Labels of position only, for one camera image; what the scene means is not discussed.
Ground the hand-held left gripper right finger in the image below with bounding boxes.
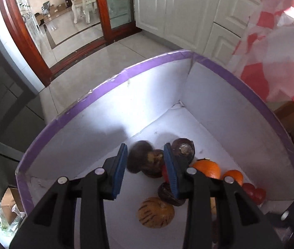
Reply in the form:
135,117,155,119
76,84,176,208
163,143,283,249

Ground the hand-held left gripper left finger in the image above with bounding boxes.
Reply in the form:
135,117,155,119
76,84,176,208
9,143,129,249

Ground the dark brown mangosteen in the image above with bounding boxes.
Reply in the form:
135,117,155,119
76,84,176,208
171,138,195,167
158,182,186,207
140,149,166,179

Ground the orange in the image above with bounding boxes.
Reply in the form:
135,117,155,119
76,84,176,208
192,158,221,180
223,169,244,186

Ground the yellow striped pepino melon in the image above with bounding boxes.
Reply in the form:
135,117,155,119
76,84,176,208
137,197,175,229

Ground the white box purple rim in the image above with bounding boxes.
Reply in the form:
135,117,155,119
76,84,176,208
15,50,294,249

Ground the wooden stool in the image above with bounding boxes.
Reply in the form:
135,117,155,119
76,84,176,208
274,101,294,131

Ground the brown cardboard box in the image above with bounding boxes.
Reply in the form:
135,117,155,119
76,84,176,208
0,187,27,222

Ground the clear plastic bag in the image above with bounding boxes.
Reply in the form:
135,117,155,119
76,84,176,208
0,205,26,237

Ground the grey refrigerator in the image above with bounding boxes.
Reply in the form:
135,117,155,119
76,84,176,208
0,23,49,157

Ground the white base cabinet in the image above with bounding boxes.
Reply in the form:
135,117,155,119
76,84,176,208
134,0,264,63

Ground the red white checkered tablecloth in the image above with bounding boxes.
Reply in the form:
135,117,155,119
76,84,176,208
227,0,294,125

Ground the white dining chair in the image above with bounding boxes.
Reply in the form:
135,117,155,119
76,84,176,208
62,0,99,24

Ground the wooden door frame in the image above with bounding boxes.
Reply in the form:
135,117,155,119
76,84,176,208
0,0,137,87

